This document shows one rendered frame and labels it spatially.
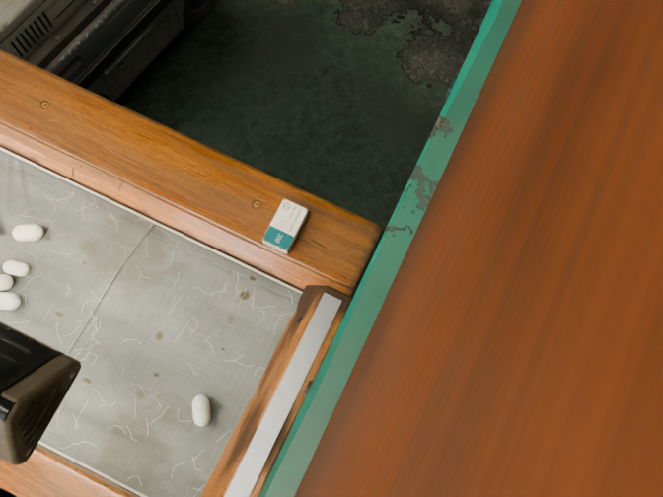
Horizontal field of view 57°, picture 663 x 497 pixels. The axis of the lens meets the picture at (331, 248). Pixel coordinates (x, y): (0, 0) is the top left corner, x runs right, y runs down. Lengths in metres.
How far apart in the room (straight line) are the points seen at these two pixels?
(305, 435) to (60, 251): 0.65
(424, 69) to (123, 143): 1.12
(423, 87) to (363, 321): 1.55
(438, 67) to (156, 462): 1.35
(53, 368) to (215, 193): 0.39
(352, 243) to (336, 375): 0.54
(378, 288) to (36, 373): 0.28
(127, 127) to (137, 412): 0.37
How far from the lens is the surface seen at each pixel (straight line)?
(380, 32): 1.84
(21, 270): 0.85
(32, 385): 0.46
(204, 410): 0.76
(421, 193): 0.26
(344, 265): 0.77
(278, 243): 0.75
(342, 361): 0.24
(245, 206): 0.79
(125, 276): 0.82
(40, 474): 0.81
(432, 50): 1.83
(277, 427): 0.65
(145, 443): 0.80
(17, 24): 1.40
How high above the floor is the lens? 1.51
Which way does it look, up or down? 75 degrees down
